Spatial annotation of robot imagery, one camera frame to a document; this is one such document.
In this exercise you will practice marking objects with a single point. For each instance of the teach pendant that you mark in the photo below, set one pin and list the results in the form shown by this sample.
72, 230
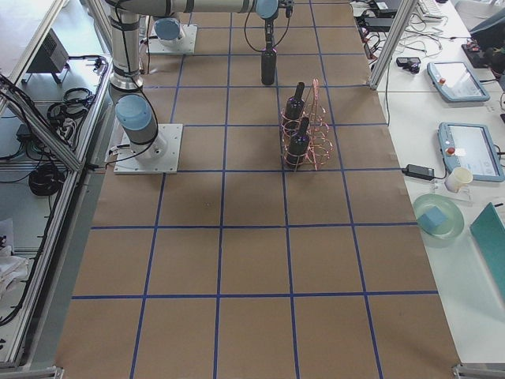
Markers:
470, 146
456, 82

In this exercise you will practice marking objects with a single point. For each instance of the blue foam cube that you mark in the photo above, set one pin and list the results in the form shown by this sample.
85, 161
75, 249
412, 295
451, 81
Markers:
434, 221

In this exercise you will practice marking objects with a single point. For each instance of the white paper cup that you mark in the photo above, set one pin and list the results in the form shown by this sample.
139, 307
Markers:
458, 178

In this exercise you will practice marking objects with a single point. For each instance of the teach pendant far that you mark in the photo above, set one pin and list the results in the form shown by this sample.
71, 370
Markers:
456, 82

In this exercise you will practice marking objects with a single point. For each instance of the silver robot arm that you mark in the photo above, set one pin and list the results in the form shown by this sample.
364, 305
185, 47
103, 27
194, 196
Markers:
132, 109
168, 30

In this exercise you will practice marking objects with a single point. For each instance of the teal board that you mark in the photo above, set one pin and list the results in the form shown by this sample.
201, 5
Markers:
488, 232

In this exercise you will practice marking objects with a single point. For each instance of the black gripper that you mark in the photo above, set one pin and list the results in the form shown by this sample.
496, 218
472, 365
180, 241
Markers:
269, 28

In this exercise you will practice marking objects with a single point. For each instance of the dark bottle in basket far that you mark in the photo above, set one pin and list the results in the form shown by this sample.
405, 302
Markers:
295, 104

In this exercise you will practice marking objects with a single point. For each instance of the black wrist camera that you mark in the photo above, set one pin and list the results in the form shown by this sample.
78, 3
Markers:
288, 6

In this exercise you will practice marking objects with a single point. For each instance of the aluminium frame post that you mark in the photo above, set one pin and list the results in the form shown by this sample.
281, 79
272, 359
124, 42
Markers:
398, 27

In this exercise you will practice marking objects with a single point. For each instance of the dark bottle in basket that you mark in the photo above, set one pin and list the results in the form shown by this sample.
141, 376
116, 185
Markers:
298, 145
295, 104

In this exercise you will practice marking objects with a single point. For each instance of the copper wire wine basket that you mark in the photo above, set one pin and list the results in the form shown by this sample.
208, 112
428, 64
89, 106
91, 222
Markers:
320, 146

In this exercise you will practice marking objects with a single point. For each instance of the black power adapter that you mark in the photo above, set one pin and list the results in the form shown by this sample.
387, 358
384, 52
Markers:
421, 172

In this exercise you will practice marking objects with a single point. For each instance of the teach pendant near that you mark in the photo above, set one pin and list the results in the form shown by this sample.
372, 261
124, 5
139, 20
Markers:
470, 146

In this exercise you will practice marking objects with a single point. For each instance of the white crumpled cloth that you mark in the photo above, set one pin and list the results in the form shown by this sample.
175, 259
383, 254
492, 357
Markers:
14, 269

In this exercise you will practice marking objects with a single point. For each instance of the grey electronics box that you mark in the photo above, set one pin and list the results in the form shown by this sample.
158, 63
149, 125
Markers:
51, 58

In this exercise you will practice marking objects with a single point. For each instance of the black webcam on table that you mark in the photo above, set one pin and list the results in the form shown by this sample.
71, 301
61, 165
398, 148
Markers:
410, 64

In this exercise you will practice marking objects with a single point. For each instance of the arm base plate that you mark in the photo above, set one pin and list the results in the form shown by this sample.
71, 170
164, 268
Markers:
186, 46
161, 157

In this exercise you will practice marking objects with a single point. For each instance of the dark bottle in basket near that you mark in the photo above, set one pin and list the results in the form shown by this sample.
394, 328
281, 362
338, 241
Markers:
298, 145

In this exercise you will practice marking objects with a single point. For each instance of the green glass plate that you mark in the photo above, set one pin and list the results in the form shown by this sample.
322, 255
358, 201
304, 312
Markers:
448, 207

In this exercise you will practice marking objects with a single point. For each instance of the dark wine bottle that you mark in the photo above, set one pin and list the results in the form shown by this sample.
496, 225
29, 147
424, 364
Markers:
268, 66

